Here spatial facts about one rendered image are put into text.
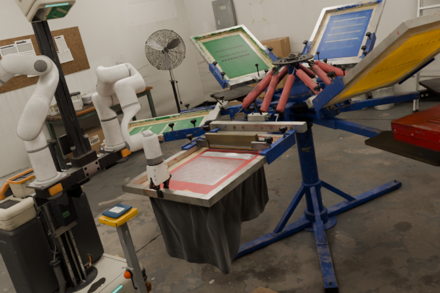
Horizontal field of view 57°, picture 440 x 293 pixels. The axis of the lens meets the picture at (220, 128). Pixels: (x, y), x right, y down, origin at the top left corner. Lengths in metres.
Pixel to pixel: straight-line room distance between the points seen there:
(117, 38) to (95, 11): 0.52
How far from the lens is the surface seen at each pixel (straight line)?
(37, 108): 1.92
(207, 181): 2.00
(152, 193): 1.99
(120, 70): 2.01
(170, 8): 7.54
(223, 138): 2.33
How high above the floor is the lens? 1.73
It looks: 16 degrees down
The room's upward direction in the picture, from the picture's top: 12 degrees counter-clockwise
